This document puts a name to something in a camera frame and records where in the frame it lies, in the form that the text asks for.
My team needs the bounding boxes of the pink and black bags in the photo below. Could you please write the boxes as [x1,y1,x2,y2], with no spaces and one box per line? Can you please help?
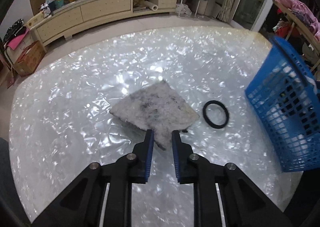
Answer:
[4,19,29,50]

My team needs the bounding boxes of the grey speckled felt square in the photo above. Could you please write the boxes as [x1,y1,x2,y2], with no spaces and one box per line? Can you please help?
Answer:
[110,80,199,150]

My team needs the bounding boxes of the white paper roll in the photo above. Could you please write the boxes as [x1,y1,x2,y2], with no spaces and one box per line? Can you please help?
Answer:
[143,1,158,11]

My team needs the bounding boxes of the blue plastic basket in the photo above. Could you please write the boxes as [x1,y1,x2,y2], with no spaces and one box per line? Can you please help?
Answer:
[245,37,319,172]

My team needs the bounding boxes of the black hair band ring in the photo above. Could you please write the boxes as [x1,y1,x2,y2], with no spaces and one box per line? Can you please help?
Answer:
[202,99,230,129]

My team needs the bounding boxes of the cream TV cabinet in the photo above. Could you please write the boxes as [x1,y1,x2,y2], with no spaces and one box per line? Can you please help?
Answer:
[30,0,177,46]

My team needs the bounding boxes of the wooden clothes rack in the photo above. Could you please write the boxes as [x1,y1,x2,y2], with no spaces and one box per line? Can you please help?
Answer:
[273,0,319,73]

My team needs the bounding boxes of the pink clothes pile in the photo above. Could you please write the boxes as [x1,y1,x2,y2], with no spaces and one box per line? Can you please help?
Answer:
[274,0,319,42]

